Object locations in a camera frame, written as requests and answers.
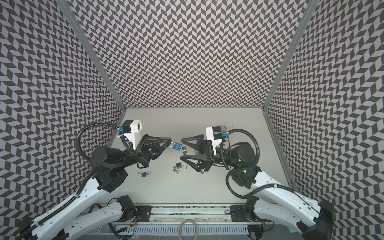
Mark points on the blue padlock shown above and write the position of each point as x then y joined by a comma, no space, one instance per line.
144,173
177,146

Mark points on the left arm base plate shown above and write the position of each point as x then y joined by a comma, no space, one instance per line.
141,213

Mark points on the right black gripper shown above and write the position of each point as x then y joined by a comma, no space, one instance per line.
205,151

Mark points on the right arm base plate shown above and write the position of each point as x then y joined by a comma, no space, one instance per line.
240,213

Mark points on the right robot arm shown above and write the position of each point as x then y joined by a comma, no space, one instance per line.
266,199

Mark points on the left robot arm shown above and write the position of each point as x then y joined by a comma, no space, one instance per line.
63,222

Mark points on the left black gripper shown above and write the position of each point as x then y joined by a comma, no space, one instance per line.
153,152

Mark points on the black padlock with keys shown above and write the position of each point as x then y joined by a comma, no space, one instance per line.
179,167

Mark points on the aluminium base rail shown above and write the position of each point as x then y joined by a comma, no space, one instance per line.
181,221

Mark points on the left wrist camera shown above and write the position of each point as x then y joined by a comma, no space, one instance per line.
130,131

